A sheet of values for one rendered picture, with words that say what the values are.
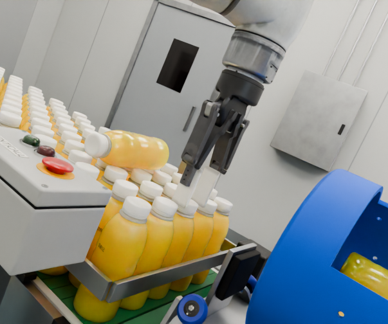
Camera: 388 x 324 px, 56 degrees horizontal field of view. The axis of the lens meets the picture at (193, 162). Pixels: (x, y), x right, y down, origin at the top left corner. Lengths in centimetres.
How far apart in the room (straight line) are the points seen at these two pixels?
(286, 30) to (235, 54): 8
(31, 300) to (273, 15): 54
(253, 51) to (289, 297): 35
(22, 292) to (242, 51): 48
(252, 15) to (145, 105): 391
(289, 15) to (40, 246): 45
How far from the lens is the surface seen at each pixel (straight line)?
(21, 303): 62
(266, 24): 59
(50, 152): 49
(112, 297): 53
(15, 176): 42
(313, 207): 47
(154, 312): 65
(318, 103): 367
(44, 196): 39
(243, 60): 58
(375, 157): 384
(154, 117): 437
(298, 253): 45
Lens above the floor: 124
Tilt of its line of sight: 8 degrees down
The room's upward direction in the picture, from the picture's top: 24 degrees clockwise
